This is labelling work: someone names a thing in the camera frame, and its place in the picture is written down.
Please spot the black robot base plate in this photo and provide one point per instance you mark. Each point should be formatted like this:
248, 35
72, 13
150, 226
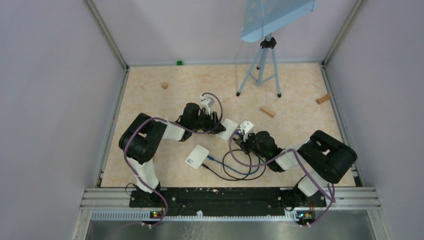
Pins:
226, 201

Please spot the flat wooden plank block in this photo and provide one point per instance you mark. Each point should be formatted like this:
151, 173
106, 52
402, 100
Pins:
269, 112

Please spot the curved wooden block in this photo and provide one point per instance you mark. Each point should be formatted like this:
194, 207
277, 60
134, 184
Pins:
323, 99

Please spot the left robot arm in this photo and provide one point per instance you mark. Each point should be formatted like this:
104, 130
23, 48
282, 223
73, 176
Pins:
142, 138

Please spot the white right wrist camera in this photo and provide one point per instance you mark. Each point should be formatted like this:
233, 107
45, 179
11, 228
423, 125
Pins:
245, 128

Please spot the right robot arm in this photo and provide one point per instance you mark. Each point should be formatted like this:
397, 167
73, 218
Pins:
324, 159

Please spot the wooden cube near switch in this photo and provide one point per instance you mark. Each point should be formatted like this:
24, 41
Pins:
164, 85

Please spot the light blue tripod stand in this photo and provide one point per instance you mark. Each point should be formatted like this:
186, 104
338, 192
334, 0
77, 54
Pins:
261, 19

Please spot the white TP-Link switch box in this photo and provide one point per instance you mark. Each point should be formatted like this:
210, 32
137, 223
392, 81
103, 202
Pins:
196, 158

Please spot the long white network switch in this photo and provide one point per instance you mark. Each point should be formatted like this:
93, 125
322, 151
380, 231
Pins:
230, 127

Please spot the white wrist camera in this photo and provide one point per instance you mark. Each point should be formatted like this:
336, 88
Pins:
206, 103
245, 128

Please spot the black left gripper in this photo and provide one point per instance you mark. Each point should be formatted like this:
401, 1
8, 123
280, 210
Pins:
214, 126

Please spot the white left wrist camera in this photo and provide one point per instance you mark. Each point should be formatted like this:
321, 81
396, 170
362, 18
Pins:
206, 103

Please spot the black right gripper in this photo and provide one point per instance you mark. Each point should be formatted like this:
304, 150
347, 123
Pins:
244, 144

